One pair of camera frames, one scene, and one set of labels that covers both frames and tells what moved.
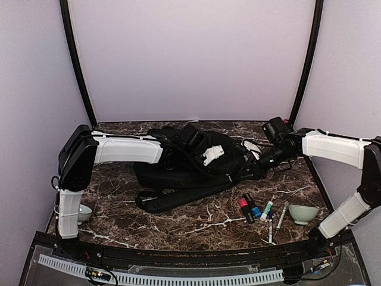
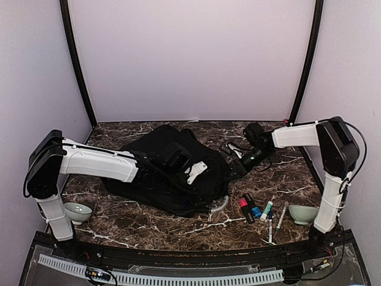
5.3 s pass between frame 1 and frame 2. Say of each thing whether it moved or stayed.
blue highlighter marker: stayed
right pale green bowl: stayed
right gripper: moved
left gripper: moved
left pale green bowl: stayed
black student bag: moved
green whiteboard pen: stayed
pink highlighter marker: stayed
